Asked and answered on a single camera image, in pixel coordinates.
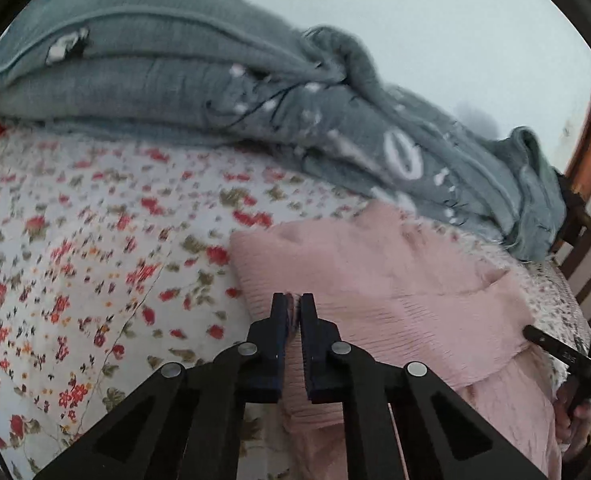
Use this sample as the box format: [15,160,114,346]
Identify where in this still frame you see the pink knitted sweater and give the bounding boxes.
[230,202,561,479]

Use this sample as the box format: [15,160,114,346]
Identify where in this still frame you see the dark wooden bed frame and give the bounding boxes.
[551,99,591,304]

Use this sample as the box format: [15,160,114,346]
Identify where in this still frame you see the person's right hand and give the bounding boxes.
[553,377,591,462]

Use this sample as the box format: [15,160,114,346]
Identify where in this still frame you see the grey floral quilt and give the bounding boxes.
[0,0,567,261]

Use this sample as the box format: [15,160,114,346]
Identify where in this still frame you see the floral red white bedsheet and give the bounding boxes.
[0,130,591,479]

